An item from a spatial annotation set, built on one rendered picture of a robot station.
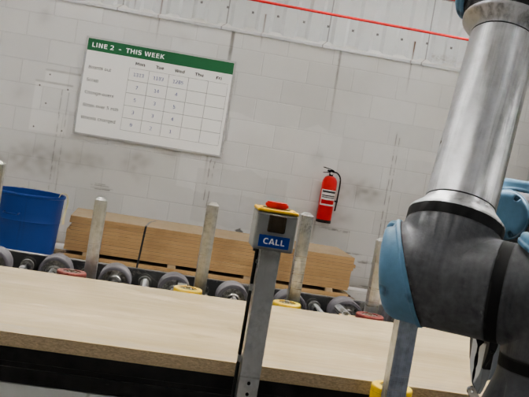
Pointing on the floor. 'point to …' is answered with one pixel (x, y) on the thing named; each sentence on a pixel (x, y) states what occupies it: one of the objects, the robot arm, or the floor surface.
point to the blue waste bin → (30, 219)
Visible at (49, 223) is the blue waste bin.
